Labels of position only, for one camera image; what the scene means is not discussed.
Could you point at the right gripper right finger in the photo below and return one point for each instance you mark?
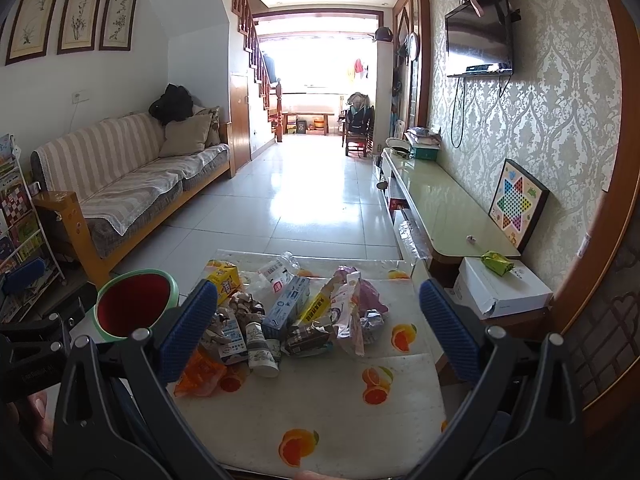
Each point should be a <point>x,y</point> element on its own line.
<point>522,418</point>

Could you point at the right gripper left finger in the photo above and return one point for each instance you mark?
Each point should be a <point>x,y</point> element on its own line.
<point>115,418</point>

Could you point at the white blue milk carton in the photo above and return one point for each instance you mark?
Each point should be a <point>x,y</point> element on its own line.
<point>234,349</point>

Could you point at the brown paper wrapper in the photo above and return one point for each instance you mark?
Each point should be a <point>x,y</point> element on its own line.
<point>246,309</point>

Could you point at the yellow drink carton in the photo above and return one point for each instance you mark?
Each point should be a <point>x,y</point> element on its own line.
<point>225,276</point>

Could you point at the pink plastic bag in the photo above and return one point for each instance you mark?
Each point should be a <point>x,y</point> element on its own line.
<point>369,298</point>

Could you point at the blue toothpaste box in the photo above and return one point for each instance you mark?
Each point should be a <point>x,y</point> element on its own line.
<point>287,308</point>

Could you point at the clear plastic bottle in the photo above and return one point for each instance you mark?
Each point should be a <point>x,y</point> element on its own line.
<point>266,284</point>

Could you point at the yellow medicine box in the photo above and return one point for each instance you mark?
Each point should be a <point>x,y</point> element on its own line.
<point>318,311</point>

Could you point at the orange plastic bag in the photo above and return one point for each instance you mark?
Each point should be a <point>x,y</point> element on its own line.
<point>201,375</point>

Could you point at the silver foil wrapper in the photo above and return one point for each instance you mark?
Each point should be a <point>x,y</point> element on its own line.
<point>372,324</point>

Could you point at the blue snack pouch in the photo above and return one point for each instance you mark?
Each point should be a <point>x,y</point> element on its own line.
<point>345,315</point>

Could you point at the green red trash bin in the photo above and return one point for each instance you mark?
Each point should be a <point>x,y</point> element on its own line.
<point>133,300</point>

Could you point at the white cardboard box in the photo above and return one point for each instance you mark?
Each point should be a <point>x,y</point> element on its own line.
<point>493,296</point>

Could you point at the green snack packet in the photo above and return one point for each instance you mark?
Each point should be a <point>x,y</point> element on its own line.
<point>497,263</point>

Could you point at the book rack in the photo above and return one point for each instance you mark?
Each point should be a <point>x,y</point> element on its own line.
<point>28,266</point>

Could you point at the fruit print tablecloth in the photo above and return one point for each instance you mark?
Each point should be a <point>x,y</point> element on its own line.
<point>358,417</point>

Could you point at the long tv cabinet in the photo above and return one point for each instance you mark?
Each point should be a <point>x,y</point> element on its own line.
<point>451,223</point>

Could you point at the chinese checkers board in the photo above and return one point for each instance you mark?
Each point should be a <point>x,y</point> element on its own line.
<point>518,203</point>

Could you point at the striped wooden sofa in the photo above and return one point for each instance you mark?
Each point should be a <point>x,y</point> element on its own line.
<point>104,188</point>

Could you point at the green box on cabinet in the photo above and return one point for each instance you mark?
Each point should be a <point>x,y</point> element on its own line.
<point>425,152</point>

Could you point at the beige cushion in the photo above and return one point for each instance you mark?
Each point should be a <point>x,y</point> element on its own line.
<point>187,137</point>

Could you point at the black bag on sofa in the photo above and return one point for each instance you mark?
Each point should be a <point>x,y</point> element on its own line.
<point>174,105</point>

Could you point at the wooden chair with clothes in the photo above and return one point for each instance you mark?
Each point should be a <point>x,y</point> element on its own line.
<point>358,127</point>

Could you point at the wooden table far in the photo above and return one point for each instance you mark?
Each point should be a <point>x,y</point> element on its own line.
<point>307,122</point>

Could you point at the framed picture right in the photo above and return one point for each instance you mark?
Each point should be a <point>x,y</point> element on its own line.
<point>117,25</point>

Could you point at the framed picture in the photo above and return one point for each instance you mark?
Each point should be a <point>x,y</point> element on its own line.
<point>117,25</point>
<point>78,26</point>
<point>29,37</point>

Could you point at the framed picture left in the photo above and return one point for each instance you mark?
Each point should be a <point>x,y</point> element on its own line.
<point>29,37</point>

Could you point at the framed picture middle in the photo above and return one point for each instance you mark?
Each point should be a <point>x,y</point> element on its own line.
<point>78,26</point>

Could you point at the wall mounted television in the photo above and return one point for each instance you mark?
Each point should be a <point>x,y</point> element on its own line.
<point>479,40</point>

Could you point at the wall clock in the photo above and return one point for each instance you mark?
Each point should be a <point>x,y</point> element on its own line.
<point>412,45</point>

